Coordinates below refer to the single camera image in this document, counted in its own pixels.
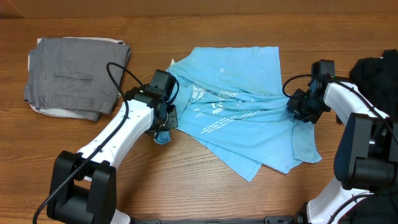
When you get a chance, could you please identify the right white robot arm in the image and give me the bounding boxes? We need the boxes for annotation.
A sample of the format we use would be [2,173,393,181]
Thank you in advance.
[287,75,397,223]

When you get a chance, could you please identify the black garment pile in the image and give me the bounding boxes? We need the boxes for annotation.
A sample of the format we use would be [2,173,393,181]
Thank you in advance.
[349,49,397,119]

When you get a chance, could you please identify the light blue printed t-shirt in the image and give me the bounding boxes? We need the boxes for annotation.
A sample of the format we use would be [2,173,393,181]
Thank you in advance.
[168,47,321,181]

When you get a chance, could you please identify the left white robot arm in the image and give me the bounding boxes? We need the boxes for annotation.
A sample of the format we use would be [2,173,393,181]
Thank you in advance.
[45,85,179,224]

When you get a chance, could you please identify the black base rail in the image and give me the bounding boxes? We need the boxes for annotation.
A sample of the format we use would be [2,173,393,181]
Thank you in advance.
[131,215,308,224]

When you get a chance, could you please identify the folded grey shorts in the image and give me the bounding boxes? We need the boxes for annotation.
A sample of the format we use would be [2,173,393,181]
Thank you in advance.
[24,37,132,122]

